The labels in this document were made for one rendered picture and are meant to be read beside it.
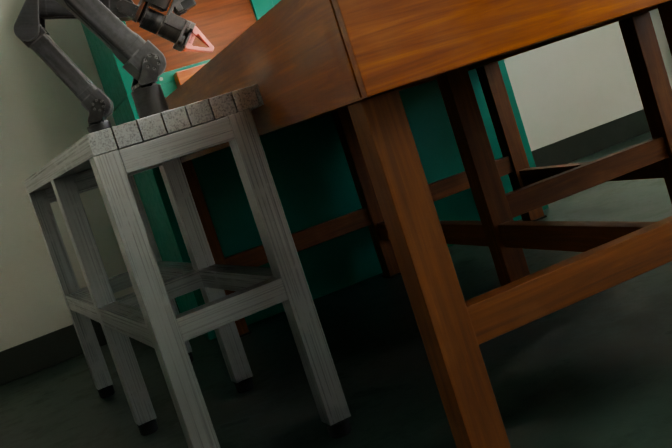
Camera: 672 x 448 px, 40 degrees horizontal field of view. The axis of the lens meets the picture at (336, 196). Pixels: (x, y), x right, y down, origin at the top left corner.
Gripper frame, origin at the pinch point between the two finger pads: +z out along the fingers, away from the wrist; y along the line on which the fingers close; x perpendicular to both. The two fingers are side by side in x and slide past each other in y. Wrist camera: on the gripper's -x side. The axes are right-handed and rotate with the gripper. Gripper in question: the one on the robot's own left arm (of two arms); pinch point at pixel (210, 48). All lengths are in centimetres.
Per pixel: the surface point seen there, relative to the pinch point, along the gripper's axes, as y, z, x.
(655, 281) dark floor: -74, 103, 23
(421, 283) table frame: -128, 27, 49
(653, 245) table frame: -126, 62, 29
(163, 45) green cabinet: 52, -9, -7
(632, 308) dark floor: -84, 92, 32
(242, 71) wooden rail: -77, -1, 20
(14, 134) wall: 124, -43, 33
